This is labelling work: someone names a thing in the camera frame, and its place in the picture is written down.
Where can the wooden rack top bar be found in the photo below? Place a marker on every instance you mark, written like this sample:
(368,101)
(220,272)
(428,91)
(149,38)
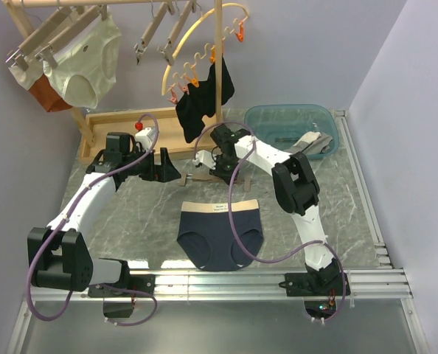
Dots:
(61,3)

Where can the wooden rack base tray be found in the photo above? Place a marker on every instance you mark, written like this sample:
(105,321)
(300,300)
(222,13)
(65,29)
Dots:
(171,134)

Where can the navy underwear cream waistband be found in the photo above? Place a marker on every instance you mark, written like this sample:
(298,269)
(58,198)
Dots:
(206,237)

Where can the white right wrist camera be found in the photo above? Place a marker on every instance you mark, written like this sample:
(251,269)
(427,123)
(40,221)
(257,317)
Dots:
(206,158)

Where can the beige hanger far left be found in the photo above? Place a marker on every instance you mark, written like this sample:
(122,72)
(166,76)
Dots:
(23,57)

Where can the beige hanger holding underwear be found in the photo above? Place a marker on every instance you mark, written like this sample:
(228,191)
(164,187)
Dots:
(63,39)

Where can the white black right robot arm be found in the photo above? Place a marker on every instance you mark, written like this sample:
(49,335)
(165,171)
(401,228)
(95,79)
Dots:
(297,192)

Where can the teal plastic basin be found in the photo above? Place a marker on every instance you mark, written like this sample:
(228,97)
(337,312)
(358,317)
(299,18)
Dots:
(281,126)

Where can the grey and pink underwear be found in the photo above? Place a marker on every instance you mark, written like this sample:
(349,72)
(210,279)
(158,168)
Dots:
(311,143)

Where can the cream white hanging underwear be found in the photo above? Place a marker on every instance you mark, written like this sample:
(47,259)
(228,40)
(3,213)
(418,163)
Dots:
(86,67)

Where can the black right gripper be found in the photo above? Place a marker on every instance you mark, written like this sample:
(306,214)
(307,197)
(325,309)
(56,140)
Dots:
(217,172)

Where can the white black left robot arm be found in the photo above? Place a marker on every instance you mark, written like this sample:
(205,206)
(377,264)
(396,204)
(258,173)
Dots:
(58,255)

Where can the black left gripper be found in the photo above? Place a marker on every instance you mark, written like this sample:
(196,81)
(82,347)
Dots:
(155,172)

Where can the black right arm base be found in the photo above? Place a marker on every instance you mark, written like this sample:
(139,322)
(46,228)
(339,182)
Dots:
(313,284)

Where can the wooden rack right post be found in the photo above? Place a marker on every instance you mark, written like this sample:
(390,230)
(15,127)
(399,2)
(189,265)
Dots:
(218,60)

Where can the beige hanging clip hanger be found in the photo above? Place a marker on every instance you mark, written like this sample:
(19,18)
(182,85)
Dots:
(157,17)

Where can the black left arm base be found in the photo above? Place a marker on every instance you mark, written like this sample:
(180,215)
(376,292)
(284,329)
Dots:
(143,282)

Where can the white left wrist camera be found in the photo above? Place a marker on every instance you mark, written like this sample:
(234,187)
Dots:
(145,136)

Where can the beige clip hanger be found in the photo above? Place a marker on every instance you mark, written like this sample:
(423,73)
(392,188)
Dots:
(157,17)
(201,177)

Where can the orange cream hanging underwear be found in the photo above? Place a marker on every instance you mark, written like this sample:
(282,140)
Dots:
(37,84)

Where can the yellow curved clip hanger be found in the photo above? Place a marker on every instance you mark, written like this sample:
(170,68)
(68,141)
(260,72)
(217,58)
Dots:
(175,82)

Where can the aluminium mounting rail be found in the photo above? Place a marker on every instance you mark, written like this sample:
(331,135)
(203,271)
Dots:
(262,284)

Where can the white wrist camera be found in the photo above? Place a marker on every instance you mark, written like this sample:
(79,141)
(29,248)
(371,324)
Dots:
(145,136)
(206,158)

